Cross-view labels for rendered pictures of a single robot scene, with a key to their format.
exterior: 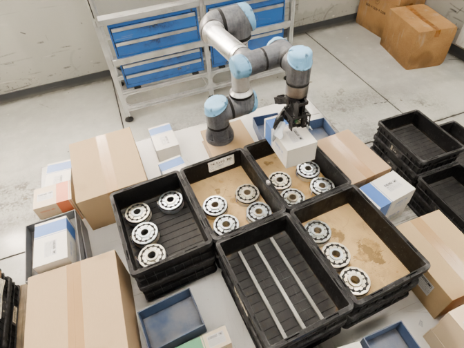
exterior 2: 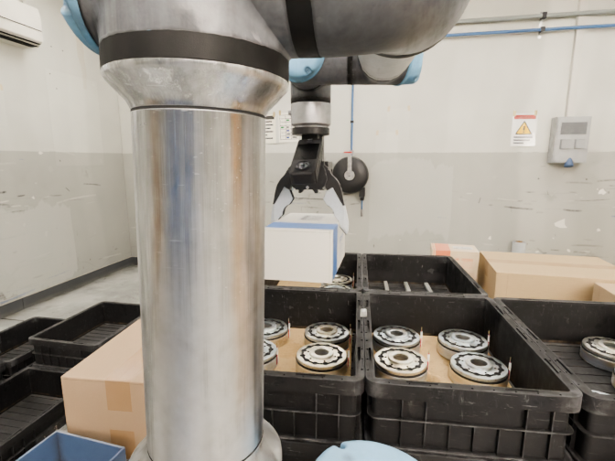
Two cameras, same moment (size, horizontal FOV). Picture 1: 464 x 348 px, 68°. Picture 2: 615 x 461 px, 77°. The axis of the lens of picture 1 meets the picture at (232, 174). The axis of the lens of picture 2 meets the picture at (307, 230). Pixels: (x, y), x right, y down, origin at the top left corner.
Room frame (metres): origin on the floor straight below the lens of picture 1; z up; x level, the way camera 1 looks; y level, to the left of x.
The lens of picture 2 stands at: (1.62, 0.11, 1.25)
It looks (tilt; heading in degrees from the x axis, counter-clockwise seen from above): 10 degrees down; 208
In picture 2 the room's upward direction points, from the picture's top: straight up
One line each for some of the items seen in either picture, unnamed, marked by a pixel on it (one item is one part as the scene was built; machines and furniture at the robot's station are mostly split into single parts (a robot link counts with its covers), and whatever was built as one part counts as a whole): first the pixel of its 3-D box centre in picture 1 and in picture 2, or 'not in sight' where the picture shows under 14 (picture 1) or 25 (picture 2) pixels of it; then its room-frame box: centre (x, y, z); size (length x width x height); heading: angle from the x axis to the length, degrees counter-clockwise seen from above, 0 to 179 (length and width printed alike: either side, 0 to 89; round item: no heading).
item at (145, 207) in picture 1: (137, 212); not in sight; (0.86, 0.40, 0.86); 0.10 x 0.10 x 0.01
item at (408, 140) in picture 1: (407, 160); not in sight; (1.48, -1.12, 0.37); 0.40 x 0.30 x 0.45; 17
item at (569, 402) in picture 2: (229, 190); (442, 335); (0.89, 0.01, 0.92); 0.40 x 0.30 x 0.02; 21
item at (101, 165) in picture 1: (112, 175); not in sight; (1.14, 0.57, 0.80); 0.40 x 0.30 x 0.20; 19
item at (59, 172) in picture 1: (62, 181); not in sight; (1.19, 0.85, 0.75); 0.20 x 0.12 x 0.09; 12
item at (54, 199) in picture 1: (56, 199); not in sight; (1.01, 0.80, 0.81); 0.16 x 0.12 x 0.07; 106
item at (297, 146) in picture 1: (288, 138); (308, 243); (0.98, -0.23, 1.09); 0.20 x 0.12 x 0.09; 17
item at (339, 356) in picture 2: (279, 180); (321, 355); (0.97, -0.20, 0.86); 0.10 x 0.10 x 0.01
